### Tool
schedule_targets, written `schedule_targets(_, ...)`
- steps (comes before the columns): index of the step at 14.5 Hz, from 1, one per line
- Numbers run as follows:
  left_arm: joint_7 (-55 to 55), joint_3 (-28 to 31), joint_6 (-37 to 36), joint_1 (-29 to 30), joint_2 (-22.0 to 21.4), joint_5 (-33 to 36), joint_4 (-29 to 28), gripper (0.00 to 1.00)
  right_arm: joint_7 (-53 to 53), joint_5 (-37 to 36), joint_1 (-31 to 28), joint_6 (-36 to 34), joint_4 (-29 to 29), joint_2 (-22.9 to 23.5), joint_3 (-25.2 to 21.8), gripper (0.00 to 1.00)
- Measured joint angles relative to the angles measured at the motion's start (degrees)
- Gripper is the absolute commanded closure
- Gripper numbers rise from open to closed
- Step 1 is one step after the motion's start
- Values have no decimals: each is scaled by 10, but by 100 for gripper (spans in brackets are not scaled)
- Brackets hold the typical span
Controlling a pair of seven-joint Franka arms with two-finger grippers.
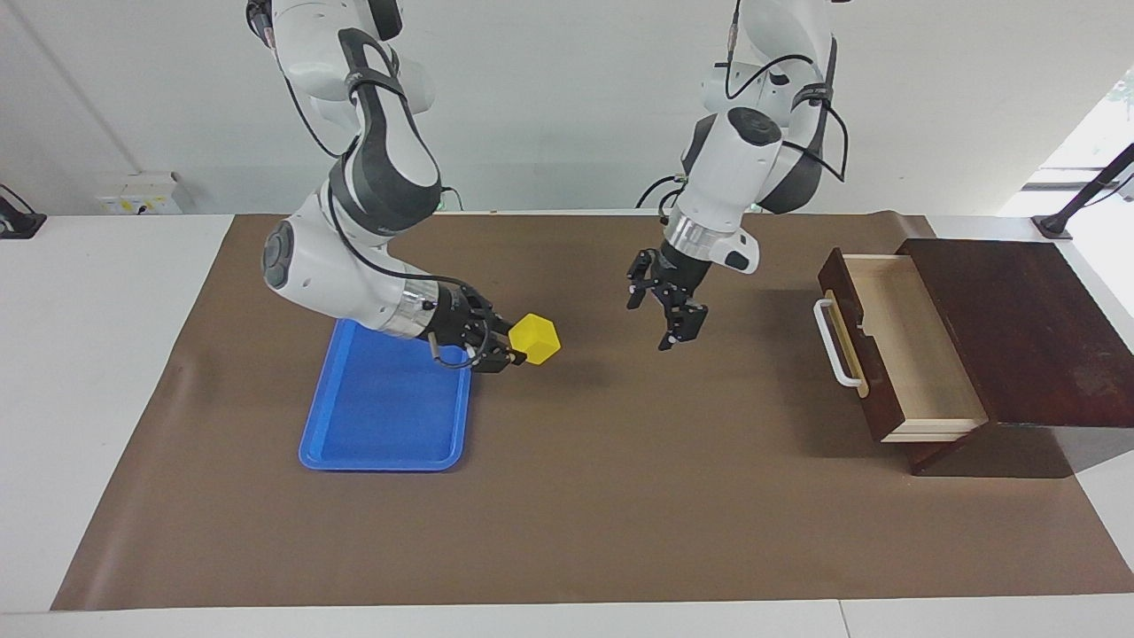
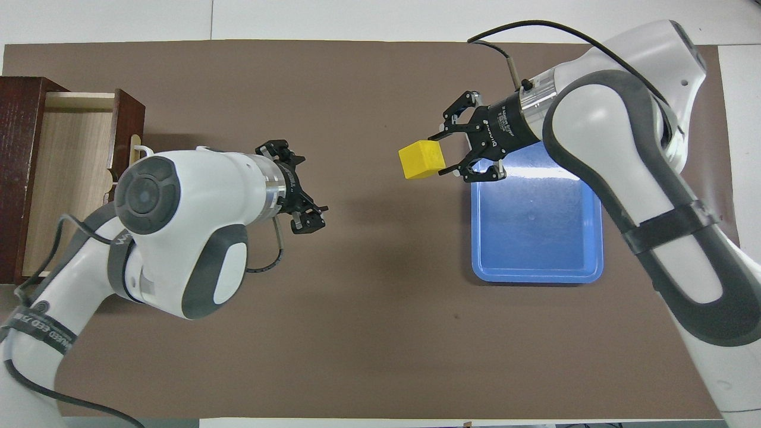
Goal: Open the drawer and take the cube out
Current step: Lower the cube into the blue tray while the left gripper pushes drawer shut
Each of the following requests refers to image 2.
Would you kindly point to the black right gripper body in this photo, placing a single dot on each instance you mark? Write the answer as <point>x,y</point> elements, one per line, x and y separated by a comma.
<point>505,128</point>

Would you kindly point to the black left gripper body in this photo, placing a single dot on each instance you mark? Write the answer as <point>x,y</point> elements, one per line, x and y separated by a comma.
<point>294,190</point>

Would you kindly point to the yellow cube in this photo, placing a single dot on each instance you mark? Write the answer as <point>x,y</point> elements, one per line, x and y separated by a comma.
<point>422,159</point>

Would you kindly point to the wooden drawer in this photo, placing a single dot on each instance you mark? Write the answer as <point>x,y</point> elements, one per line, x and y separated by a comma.
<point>71,154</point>

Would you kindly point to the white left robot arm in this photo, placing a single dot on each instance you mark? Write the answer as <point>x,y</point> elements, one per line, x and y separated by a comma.
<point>202,196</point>

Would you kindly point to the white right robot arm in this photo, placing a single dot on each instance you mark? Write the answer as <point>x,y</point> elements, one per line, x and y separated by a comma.
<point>594,137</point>

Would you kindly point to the blue plastic tray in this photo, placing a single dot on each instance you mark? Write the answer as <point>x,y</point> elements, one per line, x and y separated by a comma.
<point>535,238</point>

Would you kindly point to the brown paper table mat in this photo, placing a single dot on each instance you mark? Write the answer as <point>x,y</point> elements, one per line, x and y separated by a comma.
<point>368,309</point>

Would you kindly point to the dark brown wooden cabinet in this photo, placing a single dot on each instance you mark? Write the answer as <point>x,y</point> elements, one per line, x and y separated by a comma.
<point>18,178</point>

